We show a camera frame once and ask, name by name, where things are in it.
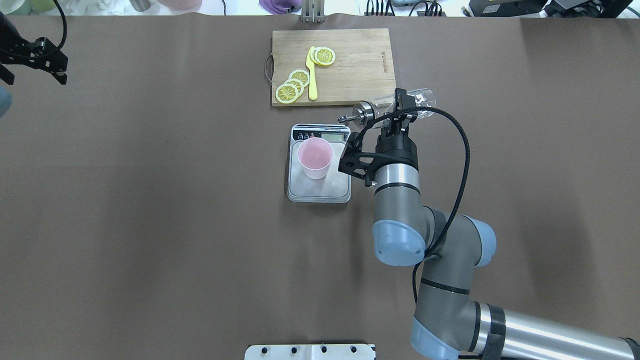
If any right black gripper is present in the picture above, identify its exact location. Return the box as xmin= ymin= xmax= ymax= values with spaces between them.
xmin=375 ymin=88 xmax=419 ymax=168

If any glass sauce bottle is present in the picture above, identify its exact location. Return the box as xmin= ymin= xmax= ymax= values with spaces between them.
xmin=337 ymin=88 xmax=437 ymax=130

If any pink plastic cup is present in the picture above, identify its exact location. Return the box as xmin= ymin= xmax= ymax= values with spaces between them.
xmin=297 ymin=137 xmax=334 ymax=180

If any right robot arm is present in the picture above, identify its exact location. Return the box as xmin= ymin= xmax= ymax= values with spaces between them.
xmin=372 ymin=112 xmax=639 ymax=360

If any digital kitchen scale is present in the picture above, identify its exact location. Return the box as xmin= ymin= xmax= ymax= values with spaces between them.
xmin=286 ymin=123 xmax=351 ymax=204

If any bamboo cutting board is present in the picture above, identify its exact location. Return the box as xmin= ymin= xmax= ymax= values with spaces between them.
xmin=270 ymin=28 xmax=397 ymax=107

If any yellow plastic knife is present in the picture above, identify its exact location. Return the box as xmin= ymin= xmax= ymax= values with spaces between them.
xmin=305 ymin=50 xmax=318 ymax=101

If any lemon slice bottom front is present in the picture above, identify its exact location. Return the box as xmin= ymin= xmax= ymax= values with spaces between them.
xmin=315 ymin=47 xmax=336 ymax=66

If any lemon slice bottom back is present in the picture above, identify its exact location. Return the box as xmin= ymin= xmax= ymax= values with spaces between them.
xmin=308 ymin=47 xmax=318 ymax=65

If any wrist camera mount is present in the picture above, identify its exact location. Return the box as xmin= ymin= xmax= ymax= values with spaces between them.
xmin=337 ymin=129 xmax=384 ymax=187

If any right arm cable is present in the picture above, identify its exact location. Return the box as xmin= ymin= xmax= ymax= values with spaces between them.
xmin=412 ymin=106 xmax=472 ymax=303

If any aluminium frame post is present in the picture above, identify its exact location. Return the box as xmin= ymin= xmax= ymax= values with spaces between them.
xmin=301 ymin=0 xmax=326 ymax=24

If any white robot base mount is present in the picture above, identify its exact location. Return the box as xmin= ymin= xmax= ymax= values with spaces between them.
xmin=244 ymin=343 xmax=377 ymax=360

